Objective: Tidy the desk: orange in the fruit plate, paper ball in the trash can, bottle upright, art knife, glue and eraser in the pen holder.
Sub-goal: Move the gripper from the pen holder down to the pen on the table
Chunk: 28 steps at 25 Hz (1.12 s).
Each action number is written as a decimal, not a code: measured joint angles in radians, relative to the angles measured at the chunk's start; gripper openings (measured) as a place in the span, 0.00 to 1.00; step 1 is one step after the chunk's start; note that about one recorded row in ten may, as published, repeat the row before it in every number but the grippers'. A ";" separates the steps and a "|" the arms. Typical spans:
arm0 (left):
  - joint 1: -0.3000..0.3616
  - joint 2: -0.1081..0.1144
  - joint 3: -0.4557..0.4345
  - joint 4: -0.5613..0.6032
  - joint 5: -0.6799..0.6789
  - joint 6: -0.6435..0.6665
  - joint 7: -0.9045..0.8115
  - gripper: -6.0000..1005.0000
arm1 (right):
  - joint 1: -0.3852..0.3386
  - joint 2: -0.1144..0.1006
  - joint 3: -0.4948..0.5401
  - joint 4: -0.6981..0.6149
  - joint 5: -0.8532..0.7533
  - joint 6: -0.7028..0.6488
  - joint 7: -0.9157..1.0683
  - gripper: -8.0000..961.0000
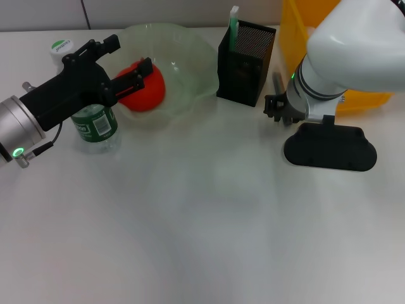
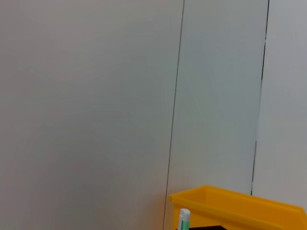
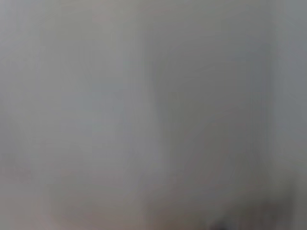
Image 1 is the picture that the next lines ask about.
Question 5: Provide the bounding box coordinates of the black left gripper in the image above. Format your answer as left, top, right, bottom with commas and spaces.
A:
19, 35, 155, 132

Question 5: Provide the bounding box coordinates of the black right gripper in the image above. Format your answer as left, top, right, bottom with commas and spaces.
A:
264, 94, 304, 127

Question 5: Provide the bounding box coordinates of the green label water bottle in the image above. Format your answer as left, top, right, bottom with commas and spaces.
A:
49, 38, 123, 155

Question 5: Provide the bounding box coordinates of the left gripper connector cable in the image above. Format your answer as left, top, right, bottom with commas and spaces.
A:
17, 122, 64, 168

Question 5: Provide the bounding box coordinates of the yellow plastic storage bin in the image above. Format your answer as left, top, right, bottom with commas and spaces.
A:
280, 0, 396, 112

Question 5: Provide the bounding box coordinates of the red-orange toy orange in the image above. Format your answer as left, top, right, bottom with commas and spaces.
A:
115, 61, 166, 112

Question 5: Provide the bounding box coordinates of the green utility knife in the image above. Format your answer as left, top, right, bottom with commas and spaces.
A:
228, 5, 240, 53

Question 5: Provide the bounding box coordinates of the pale green glass fruit plate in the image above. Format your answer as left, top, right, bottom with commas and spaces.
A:
91, 22, 220, 123

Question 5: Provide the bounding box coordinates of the black mesh pen holder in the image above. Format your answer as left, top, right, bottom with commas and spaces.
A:
216, 19, 277, 108

